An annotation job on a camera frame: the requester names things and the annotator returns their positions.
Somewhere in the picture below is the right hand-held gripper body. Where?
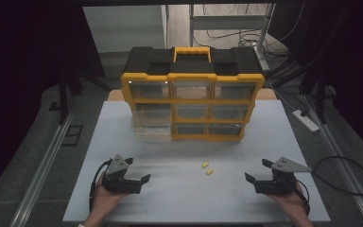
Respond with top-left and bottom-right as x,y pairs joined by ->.
253,156 -> 313,196

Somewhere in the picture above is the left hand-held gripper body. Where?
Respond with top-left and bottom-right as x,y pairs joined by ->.
101,153 -> 143,195

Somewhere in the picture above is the clear plastic drawer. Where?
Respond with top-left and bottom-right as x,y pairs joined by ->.
131,107 -> 173,128
132,123 -> 173,144

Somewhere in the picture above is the yellow and black drawer organizer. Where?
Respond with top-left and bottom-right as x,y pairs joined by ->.
120,45 -> 266,143

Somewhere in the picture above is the person's right hand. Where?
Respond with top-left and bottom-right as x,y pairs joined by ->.
266,181 -> 310,220

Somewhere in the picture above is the person's left hand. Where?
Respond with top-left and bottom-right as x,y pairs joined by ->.
92,172 -> 130,219

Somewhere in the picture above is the white power strip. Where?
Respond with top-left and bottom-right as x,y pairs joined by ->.
291,109 -> 320,133

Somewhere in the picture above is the black stand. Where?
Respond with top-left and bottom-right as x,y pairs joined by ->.
48,60 -> 86,125
298,70 -> 330,125

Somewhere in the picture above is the white metal stand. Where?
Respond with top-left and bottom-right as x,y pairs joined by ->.
253,3 -> 277,72

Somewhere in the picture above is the dark curtain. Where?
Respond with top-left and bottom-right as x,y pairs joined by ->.
268,0 -> 363,159
0,0 -> 106,204

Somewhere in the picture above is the white cabinet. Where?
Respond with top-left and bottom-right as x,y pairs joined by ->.
82,4 -> 170,54

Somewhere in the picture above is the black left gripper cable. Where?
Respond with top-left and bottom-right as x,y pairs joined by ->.
88,158 -> 113,213

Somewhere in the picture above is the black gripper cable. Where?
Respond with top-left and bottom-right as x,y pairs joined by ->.
294,178 -> 312,217
88,158 -> 113,213

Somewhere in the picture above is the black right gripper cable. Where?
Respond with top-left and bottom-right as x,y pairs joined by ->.
294,178 -> 312,217

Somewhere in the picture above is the black floor socket frame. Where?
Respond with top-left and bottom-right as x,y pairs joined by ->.
61,124 -> 84,148

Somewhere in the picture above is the aluminium floor rail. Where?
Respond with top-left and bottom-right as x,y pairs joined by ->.
9,110 -> 76,227
300,94 -> 363,227

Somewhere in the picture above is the white power strip cable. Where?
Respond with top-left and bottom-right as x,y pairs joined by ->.
268,80 -> 298,112

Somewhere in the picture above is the black looped floor cable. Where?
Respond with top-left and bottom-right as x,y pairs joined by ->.
310,155 -> 363,197

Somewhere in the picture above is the tangle of black cables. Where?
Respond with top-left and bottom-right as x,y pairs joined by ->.
192,3 -> 306,60

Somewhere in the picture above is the white desk frame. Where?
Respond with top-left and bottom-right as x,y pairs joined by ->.
188,3 -> 269,48

